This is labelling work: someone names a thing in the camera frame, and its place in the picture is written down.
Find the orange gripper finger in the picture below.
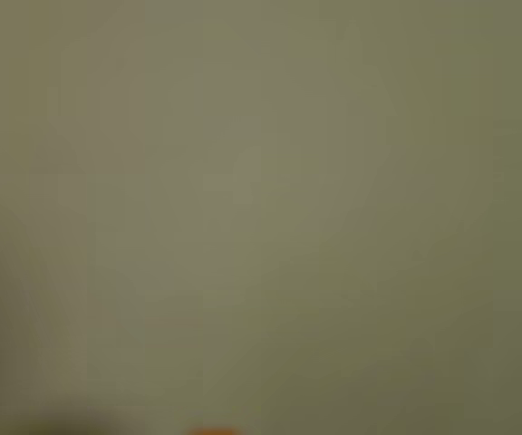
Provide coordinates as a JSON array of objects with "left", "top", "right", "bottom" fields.
[{"left": 183, "top": 427, "right": 242, "bottom": 435}]

